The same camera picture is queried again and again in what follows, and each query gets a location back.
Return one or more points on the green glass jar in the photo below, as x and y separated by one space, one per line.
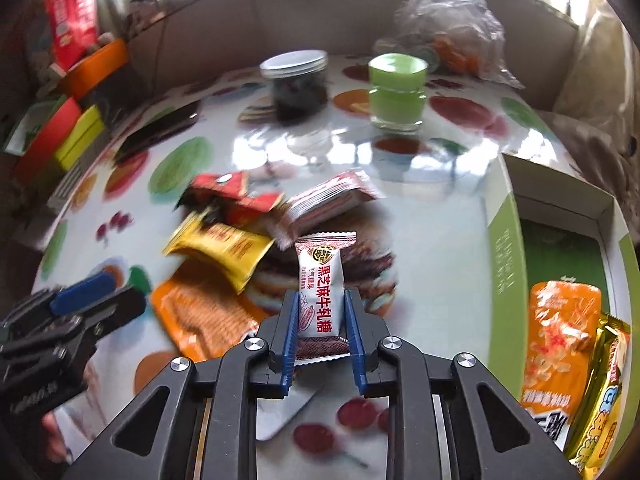
397 90

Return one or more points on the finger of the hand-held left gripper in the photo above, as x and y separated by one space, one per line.
82 292
117 310

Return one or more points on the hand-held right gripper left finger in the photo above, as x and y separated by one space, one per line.
287 340

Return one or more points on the clear jar with dark contents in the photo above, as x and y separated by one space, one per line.
297 85

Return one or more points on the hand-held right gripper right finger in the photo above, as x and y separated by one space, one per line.
356 340

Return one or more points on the red box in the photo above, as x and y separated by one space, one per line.
47 135

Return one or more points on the dark smartphone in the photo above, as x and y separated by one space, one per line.
160 130

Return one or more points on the red white striped snack packet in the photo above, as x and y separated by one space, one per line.
325 205

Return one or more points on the white and red candy packet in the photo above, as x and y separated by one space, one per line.
320 290

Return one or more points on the orange box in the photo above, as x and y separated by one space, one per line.
95 67

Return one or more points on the cream patterned curtain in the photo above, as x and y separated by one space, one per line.
600 95

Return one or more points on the clear plastic bag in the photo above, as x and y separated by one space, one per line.
450 10

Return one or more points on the yellow-green box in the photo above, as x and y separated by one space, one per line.
80 137

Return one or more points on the orange and silver snack packet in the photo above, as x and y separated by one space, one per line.
200 315
560 350

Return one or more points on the person's left hand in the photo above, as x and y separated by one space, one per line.
57 435

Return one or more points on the green and white cardboard box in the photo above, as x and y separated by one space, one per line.
505 240

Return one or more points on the green tray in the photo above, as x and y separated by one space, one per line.
25 127

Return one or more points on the red printed bag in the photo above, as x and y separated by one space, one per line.
72 15

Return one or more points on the long gold blue-lettered snack bar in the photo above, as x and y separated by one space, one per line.
602 400

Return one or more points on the yellow snack packet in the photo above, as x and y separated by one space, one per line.
225 250

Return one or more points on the red and black candy packet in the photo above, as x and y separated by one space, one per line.
215 187
255 210

